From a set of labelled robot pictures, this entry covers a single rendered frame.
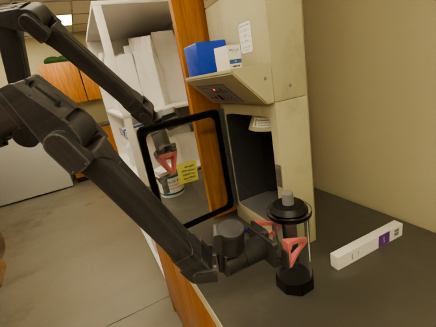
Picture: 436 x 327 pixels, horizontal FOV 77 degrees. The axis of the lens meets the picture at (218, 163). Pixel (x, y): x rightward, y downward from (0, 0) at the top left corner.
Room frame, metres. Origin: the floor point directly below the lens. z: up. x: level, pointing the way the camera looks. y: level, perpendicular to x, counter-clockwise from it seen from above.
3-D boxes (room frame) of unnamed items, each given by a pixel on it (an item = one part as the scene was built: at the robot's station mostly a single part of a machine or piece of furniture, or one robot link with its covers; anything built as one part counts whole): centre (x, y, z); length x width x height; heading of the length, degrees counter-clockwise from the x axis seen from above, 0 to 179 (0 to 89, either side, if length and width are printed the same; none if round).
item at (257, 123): (0.88, -0.21, 1.34); 0.18 x 0.18 x 0.05
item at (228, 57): (0.79, -0.08, 1.54); 0.05 x 0.05 x 0.06; 41
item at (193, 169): (0.92, 0.10, 1.19); 0.30 x 0.01 x 0.40; 119
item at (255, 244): (0.55, -0.05, 1.10); 0.10 x 0.07 x 0.07; 24
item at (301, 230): (0.59, -0.15, 1.06); 0.11 x 0.11 x 0.21
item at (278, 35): (0.91, -0.22, 1.33); 0.32 x 0.25 x 0.77; 24
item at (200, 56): (0.92, -0.02, 1.56); 0.10 x 0.10 x 0.09; 24
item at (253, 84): (0.84, -0.06, 1.46); 0.32 x 0.12 x 0.10; 24
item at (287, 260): (0.55, -0.13, 1.10); 0.09 x 0.07 x 0.07; 114
